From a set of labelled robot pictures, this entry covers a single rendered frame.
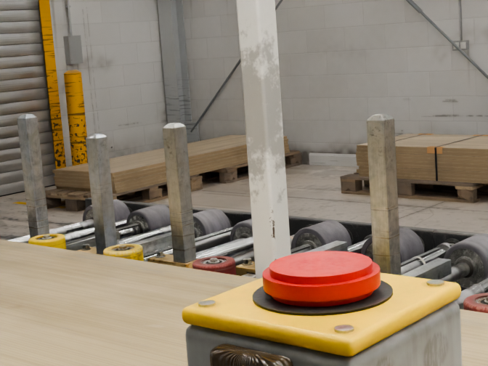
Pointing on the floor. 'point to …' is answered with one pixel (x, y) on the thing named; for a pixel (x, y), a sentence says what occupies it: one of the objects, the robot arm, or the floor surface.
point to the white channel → (263, 131)
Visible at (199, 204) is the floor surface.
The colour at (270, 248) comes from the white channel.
